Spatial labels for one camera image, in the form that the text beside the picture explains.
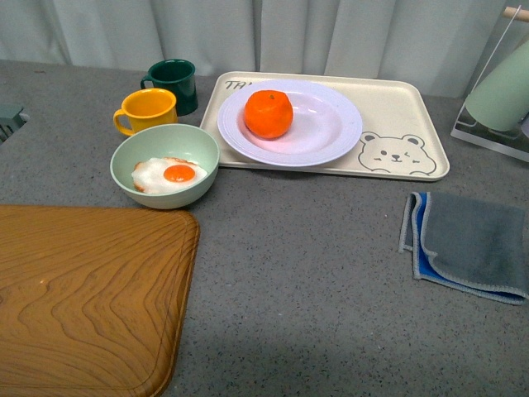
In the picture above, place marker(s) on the white round plate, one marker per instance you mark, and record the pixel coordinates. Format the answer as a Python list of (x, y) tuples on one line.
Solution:
[(326, 125)]

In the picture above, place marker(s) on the orange mandarin fruit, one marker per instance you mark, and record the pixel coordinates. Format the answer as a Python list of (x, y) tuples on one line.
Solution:
[(268, 113)]

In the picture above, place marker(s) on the light green bowl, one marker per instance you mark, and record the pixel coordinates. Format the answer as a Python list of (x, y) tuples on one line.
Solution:
[(188, 143)]

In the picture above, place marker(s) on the fake fried egg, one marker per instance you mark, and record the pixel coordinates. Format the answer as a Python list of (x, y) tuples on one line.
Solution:
[(166, 175)]

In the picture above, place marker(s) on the yellow enamel mug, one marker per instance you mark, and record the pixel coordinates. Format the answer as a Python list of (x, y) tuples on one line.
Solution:
[(145, 108)]

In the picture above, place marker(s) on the dark green enamel mug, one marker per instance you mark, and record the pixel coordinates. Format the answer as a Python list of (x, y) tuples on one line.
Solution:
[(177, 76)]

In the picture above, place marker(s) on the beige bear serving tray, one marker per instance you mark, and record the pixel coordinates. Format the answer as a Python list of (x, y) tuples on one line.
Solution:
[(398, 140)]

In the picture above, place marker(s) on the wooden cutting board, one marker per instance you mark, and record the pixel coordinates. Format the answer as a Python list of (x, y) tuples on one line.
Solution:
[(93, 299)]

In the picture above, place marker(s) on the grey blue folded cloth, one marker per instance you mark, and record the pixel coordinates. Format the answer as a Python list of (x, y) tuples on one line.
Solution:
[(466, 244)]

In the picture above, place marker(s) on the white curtain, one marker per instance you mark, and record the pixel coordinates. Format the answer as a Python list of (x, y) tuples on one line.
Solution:
[(437, 46)]

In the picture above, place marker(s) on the light green tumbler cup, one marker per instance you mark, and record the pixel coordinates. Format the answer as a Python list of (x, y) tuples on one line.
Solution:
[(500, 101)]

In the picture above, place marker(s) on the clear acrylic cup stand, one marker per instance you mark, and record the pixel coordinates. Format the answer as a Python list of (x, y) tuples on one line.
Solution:
[(513, 143)]

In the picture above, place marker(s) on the green sink drying rack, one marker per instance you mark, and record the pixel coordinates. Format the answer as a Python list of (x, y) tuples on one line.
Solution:
[(12, 118)]

